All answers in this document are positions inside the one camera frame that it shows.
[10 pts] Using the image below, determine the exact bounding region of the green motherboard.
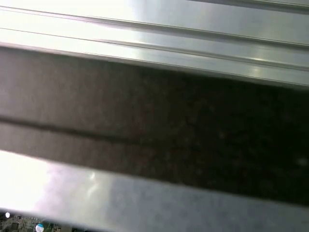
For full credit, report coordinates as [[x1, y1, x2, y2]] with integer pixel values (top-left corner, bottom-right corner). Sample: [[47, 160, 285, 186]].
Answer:
[[0, 211, 102, 232]]

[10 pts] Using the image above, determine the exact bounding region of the black PC case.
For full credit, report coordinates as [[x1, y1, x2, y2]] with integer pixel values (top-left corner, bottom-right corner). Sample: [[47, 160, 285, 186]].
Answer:
[[0, 44, 309, 232]]

